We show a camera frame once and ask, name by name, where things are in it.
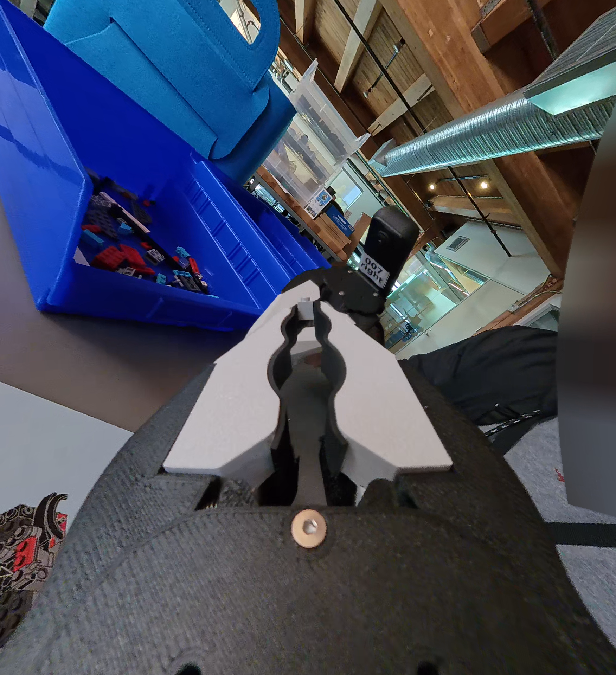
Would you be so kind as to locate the clear plastic storage box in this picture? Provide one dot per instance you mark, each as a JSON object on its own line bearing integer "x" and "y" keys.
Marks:
{"x": 313, "y": 137}

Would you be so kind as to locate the person's right forearm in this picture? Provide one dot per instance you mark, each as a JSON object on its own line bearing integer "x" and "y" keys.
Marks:
{"x": 487, "y": 369}

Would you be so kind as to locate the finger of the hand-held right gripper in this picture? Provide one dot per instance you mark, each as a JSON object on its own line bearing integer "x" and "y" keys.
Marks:
{"x": 297, "y": 291}

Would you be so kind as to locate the blue plastic bin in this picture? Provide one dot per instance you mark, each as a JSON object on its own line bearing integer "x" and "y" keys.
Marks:
{"x": 33, "y": 158}

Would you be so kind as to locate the blue white cardboard box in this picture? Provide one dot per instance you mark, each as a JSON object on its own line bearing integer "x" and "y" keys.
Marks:
{"x": 321, "y": 200}

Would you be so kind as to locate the silver ventilation duct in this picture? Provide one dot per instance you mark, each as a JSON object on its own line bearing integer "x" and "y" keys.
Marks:
{"x": 471, "y": 137}

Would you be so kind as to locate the blue felt bag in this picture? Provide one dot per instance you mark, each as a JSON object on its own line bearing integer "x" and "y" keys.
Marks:
{"x": 155, "y": 68}

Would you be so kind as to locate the pile of toy bricks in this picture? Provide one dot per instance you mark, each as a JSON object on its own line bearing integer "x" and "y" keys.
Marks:
{"x": 110, "y": 258}

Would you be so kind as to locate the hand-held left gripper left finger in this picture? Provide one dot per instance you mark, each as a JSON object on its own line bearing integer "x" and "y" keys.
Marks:
{"x": 229, "y": 416}

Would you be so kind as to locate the instruction booklet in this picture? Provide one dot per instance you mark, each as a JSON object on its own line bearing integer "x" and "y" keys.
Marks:
{"x": 23, "y": 437}

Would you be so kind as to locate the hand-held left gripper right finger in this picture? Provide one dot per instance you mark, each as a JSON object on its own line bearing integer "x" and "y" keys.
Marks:
{"x": 392, "y": 416}

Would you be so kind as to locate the small grey toy brick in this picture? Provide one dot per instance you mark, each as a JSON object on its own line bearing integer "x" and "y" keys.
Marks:
{"x": 305, "y": 308}

